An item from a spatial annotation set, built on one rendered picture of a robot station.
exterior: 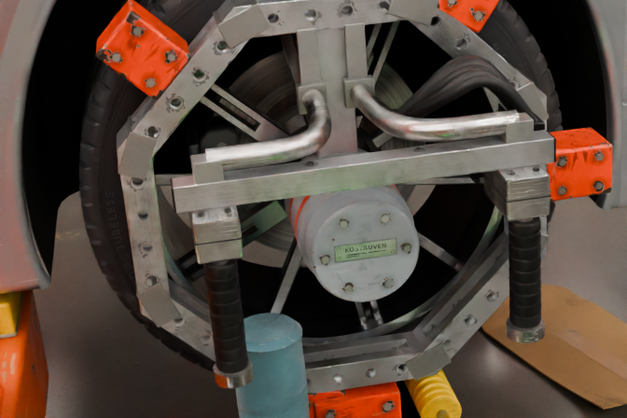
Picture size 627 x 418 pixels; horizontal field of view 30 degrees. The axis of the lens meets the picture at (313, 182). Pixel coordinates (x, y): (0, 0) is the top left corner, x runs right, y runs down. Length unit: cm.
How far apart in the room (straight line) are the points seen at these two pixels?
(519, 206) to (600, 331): 161
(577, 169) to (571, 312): 143
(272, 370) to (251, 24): 41
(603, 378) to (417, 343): 113
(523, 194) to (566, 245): 203
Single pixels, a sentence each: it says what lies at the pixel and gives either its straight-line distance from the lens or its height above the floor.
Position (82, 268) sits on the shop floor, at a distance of 342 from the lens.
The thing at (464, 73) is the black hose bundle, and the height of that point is 104.
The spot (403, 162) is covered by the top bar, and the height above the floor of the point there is 97.
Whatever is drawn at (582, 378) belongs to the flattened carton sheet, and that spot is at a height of 1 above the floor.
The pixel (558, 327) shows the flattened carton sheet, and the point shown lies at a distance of 290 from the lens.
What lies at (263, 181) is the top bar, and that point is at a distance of 125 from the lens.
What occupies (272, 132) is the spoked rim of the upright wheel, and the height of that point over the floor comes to 92.
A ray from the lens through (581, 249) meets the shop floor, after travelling 330.
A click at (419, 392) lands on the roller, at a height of 53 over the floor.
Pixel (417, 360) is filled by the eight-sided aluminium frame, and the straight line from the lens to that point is 161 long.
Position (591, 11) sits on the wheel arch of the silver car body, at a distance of 161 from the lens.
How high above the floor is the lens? 144
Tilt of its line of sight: 22 degrees down
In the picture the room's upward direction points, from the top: 5 degrees counter-clockwise
